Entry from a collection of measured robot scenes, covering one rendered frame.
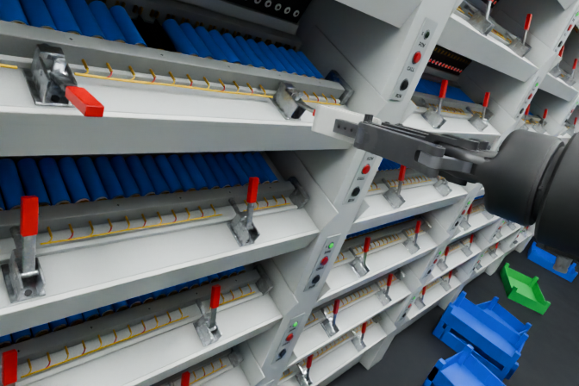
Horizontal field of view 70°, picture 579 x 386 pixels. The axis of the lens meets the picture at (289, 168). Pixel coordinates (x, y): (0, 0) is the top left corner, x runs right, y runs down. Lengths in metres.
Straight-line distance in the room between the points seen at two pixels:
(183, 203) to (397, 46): 0.36
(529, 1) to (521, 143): 0.98
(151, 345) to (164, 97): 0.38
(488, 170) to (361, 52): 0.35
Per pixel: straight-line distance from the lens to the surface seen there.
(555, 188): 0.34
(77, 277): 0.48
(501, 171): 0.36
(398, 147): 0.37
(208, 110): 0.43
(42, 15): 0.42
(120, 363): 0.65
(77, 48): 0.39
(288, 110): 0.50
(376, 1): 0.55
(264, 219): 0.64
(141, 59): 0.41
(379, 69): 0.63
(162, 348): 0.67
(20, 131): 0.36
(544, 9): 1.31
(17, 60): 0.38
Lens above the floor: 1.05
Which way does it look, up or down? 21 degrees down
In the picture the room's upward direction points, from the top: 21 degrees clockwise
